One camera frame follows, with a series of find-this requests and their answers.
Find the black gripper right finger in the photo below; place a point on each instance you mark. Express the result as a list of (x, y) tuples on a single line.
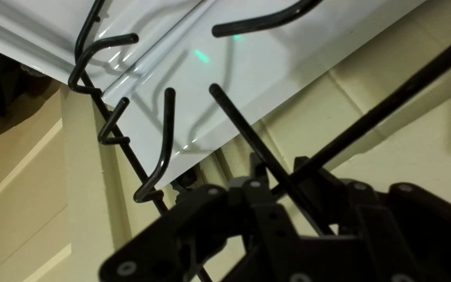
[(402, 235)]

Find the white gas stove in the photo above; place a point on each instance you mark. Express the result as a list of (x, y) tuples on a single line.
[(266, 67)]

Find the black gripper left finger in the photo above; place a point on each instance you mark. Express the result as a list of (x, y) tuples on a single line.
[(219, 235)]

